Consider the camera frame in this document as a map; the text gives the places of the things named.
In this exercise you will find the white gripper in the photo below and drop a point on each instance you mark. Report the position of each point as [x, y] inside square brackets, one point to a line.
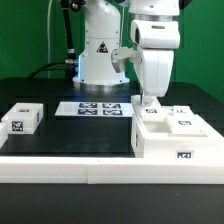
[156, 42]

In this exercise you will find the white door panel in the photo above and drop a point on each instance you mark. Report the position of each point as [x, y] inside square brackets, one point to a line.
[183, 125]
[154, 113]

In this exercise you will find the white cabinet body box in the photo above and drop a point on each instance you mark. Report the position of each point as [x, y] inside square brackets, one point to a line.
[154, 140]

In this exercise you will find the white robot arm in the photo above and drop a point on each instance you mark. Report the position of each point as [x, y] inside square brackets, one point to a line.
[103, 35]

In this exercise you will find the white cabinet top block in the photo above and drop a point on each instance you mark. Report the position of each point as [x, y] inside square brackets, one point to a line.
[23, 118]

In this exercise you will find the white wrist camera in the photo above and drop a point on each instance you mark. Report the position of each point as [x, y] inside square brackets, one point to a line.
[120, 55]

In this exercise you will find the white marker base plate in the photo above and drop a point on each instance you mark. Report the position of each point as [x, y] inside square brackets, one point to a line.
[94, 109]

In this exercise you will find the white U-shaped fence frame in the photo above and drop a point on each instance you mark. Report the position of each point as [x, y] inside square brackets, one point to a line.
[110, 171]

